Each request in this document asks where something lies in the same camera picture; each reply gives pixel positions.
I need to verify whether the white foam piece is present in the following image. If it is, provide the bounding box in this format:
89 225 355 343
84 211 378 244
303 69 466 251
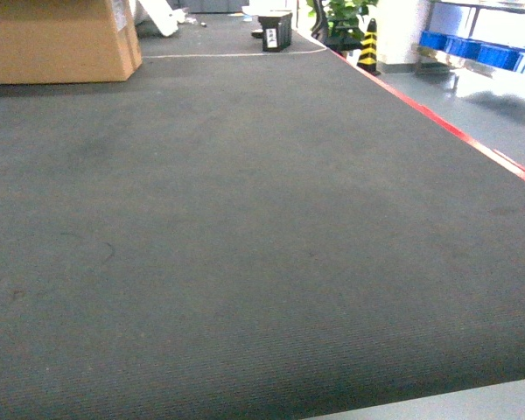
134 0 179 37

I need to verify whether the black yellow striped cone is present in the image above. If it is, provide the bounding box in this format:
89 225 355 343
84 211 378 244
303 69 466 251
357 18 381 76

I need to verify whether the green potted plant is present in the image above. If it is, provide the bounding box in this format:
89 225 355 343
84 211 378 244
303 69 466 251
306 0 379 52

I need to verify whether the black crate with label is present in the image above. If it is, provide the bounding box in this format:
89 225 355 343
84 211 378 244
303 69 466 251
257 10 293 53

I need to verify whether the dark conveyor belt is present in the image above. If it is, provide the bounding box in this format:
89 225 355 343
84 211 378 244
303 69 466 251
0 16 525 419

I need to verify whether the large cardboard box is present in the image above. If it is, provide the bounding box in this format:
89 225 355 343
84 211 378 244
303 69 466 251
0 1 142 85

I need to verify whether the left stainless steel rack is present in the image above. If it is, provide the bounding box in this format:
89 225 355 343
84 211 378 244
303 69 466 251
413 1 525 79

